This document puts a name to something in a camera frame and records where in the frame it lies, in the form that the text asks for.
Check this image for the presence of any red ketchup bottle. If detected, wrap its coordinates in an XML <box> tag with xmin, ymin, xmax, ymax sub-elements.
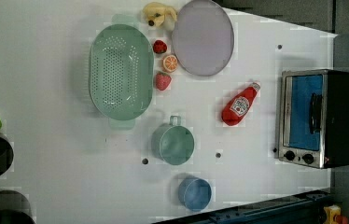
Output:
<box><xmin>221</xmin><ymin>82</ymin><xmax>260</xmax><ymax>126</ymax></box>

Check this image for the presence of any black toaster oven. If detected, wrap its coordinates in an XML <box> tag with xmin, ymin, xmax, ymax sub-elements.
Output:
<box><xmin>278</xmin><ymin>69</ymin><xmax>349</xmax><ymax>169</ymax></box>

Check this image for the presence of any large pink strawberry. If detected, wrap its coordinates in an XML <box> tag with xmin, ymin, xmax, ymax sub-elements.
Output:
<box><xmin>155</xmin><ymin>73</ymin><xmax>172</xmax><ymax>91</ymax></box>

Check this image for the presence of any toy orange half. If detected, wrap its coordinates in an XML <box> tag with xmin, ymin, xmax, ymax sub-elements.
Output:
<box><xmin>162</xmin><ymin>55</ymin><xmax>178</xmax><ymax>73</ymax></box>

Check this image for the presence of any small dark red strawberry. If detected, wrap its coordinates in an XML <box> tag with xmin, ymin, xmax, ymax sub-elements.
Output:
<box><xmin>153</xmin><ymin>40</ymin><xmax>167</xmax><ymax>54</ymax></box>

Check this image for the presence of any green perforated colander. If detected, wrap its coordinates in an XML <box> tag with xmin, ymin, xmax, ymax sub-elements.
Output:
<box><xmin>89</xmin><ymin>24</ymin><xmax>154</xmax><ymax>120</ymax></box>

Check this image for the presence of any grey round plate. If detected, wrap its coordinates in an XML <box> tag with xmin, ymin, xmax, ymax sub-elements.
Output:
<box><xmin>172</xmin><ymin>0</ymin><xmax>234</xmax><ymax>77</ymax></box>

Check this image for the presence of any blue cup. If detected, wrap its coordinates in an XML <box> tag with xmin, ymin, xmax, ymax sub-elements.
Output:
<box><xmin>177</xmin><ymin>176</ymin><xmax>212</xmax><ymax>212</ymax></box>

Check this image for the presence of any toy banana bunch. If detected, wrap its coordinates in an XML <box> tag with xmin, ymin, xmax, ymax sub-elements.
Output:
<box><xmin>142</xmin><ymin>2</ymin><xmax>177</xmax><ymax>27</ymax></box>

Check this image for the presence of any yellow red toy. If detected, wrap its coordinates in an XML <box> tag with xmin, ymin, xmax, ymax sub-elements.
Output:
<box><xmin>324</xmin><ymin>205</ymin><xmax>349</xmax><ymax>224</ymax></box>

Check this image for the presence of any black cylinder lower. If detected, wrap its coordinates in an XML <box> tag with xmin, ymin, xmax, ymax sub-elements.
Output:
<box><xmin>0</xmin><ymin>190</ymin><xmax>36</xmax><ymax>224</ymax></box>

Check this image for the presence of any green mug with handle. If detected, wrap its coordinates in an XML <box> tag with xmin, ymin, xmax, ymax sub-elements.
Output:
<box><xmin>151</xmin><ymin>116</ymin><xmax>195</xmax><ymax>165</ymax></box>

